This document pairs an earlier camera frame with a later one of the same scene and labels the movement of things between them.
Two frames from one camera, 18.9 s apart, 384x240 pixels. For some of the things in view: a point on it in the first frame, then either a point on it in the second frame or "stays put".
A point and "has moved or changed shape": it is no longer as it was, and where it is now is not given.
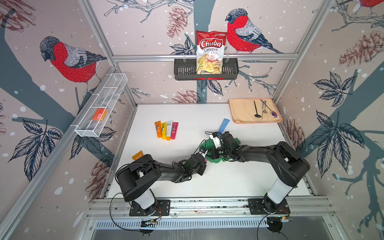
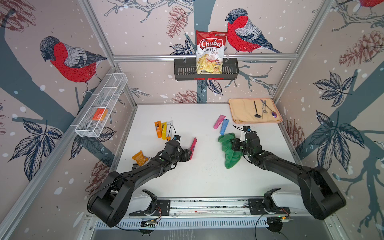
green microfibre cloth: (205, 146) has moved or changed shape
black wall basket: (186, 69) stays put
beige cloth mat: (254, 110) stays put
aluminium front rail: (319, 207) stays put
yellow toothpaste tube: (164, 127) stays put
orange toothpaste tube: (158, 125) stays put
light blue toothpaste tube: (223, 125) stays put
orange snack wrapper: (138, 155) stays put
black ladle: (256, 115) stays put
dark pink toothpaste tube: (174, 130) has moved or changed shape
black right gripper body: (220, 152) → (239, 146)
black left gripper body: (200, 170) → (183, 156)
